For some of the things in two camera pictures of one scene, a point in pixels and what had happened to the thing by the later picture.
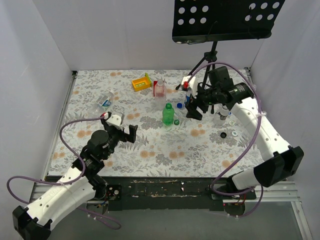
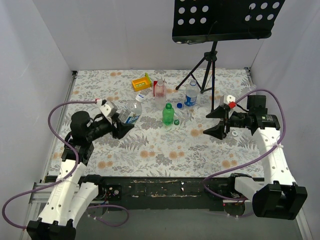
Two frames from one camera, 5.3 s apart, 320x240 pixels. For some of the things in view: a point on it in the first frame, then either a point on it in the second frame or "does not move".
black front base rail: x=174 y=193 does not move
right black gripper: x=198 y=100 to x=226 y=122
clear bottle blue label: x=102 y=105 to x=132 y=112
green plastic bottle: x=168 y=114 does not move
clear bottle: x=160 y=95 does not move
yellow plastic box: x=141 y=83 does not move
